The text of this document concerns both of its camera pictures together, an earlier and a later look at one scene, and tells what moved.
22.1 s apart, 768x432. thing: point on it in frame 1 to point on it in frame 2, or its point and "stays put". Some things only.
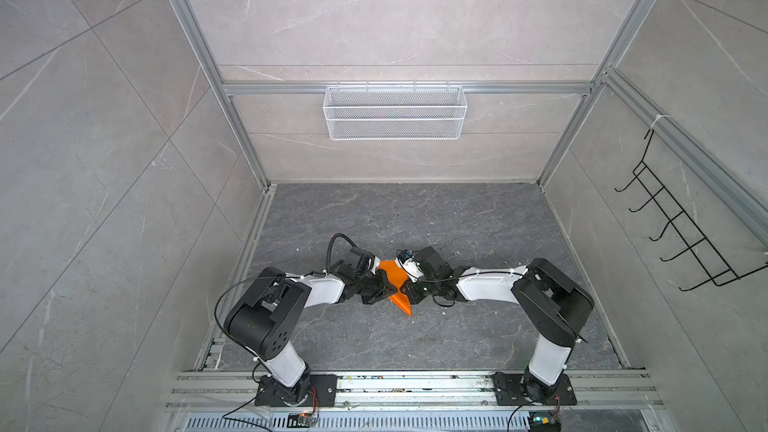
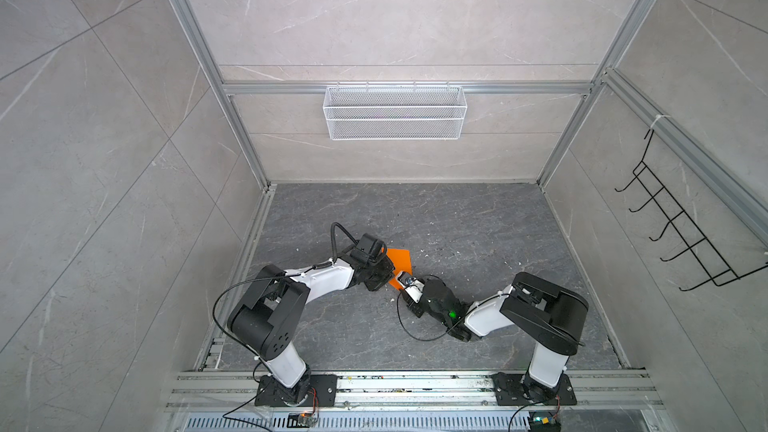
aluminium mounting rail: [236, 389] stays put
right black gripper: [409, 291] to [413, 308]
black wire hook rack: [705, 254] stays put
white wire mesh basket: [395, 113] stays put
